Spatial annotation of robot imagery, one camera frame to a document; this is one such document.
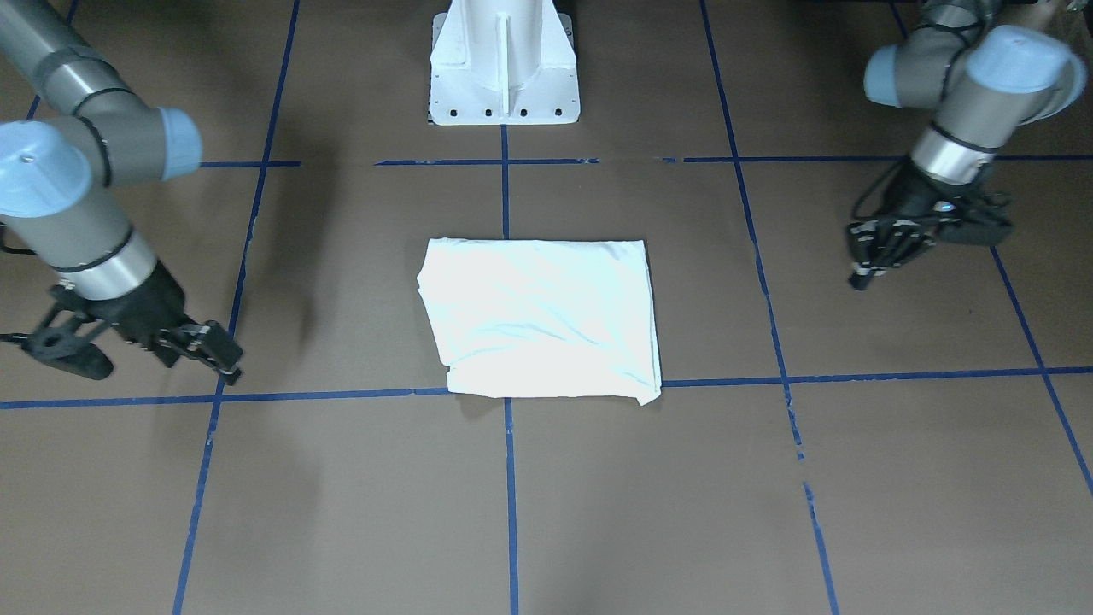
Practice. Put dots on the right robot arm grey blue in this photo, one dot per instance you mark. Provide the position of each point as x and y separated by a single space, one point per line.
58 177

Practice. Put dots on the cream long-sleeve printed shirt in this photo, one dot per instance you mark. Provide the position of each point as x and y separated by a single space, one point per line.
543 319

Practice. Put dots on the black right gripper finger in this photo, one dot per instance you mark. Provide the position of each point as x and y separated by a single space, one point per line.
167 352
211 344

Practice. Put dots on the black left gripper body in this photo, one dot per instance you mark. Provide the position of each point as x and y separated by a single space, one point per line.
914 196

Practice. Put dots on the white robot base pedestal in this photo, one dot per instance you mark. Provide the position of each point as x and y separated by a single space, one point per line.
498 63

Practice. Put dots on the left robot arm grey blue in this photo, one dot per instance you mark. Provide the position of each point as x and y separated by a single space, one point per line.
981 81

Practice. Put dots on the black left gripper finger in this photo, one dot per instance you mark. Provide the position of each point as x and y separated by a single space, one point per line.
859 236
895 245

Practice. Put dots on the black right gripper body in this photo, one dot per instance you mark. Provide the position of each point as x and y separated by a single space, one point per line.
147 309

